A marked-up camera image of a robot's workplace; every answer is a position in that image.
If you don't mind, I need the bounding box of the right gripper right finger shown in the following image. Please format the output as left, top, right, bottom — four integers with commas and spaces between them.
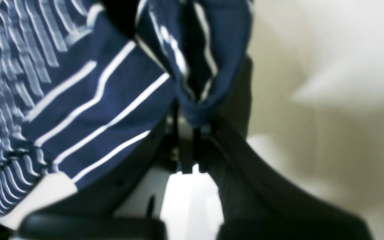
194, 116, 372, 240

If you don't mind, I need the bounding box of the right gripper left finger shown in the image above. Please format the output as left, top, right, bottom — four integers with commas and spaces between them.
19, 103, 192, 240

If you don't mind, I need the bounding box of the navy white striped t-shirt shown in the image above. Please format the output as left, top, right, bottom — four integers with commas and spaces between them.
0, 0, 253, 218

